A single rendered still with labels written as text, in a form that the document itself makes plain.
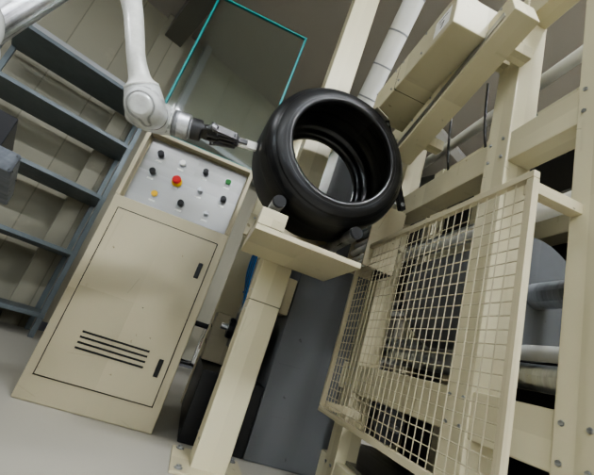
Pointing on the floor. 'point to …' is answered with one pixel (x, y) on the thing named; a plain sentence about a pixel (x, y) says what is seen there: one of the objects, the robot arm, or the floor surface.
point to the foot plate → (179, 456)
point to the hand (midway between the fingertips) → (247, 144)
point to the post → (271, 280)
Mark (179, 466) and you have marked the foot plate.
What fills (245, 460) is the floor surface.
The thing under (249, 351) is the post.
